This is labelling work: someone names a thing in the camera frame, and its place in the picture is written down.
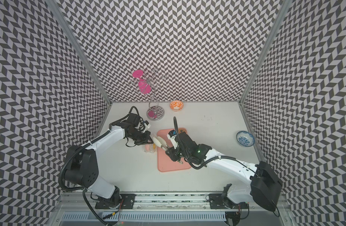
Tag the orange patterned small bowl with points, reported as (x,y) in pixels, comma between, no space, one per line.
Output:
(176,105)

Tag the metal tongs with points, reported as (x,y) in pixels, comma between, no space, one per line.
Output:
(161,143)

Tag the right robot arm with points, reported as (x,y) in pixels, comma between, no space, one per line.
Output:
(258,182)

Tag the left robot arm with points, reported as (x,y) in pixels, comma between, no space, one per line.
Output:
(80,170)

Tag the pink plastic tray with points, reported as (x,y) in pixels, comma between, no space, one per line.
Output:
(165,162)

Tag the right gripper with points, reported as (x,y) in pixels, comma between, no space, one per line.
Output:
(173,155)

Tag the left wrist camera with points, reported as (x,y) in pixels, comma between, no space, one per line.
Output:
(144,125)

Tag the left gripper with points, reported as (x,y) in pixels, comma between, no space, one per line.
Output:
(147,137)

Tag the blue white porcelain bowl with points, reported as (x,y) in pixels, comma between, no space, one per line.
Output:
(245,138)

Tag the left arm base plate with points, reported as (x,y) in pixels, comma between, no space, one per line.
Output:
(123,201)

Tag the heart jam cookie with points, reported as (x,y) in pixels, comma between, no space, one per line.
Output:
(182,130)

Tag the pink ornament on stand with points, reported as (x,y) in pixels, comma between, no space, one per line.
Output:
(143,84)

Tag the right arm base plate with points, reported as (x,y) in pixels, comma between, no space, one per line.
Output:
(216,202)

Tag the aluminium front rail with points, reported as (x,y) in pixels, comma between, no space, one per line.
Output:
(170,201)

